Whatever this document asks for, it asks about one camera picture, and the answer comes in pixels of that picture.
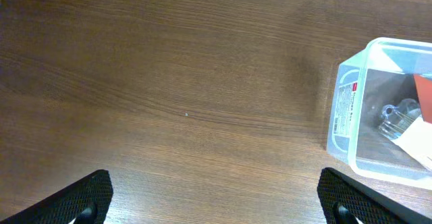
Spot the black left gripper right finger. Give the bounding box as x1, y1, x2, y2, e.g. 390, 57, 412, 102
317, 167, 431, 224

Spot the orange scraper with wooden handle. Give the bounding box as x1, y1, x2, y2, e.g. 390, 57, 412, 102
414, 74, 432, 123

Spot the clear box of coloured bits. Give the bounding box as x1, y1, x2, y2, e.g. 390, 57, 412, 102
377, 98, 432, 171

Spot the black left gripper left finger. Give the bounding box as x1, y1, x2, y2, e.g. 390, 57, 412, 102
1, 169, 113, 224

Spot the clear plastic container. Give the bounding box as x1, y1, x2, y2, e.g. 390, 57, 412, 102
327, 37, 431, 190

